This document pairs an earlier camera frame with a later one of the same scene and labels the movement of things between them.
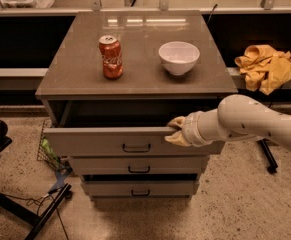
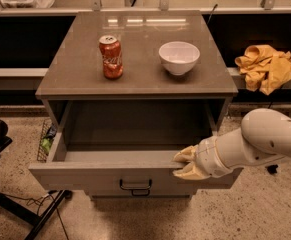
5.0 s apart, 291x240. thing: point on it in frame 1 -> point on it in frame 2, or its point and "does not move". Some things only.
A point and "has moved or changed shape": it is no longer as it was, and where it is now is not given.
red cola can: x=111 y=55 does not move
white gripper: x=189 y=129 -> x=206 y=158
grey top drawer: x=124 y=128 has moved or changed shape
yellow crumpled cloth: x=266 y=69 does not move
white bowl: x=178 y=57 does not move
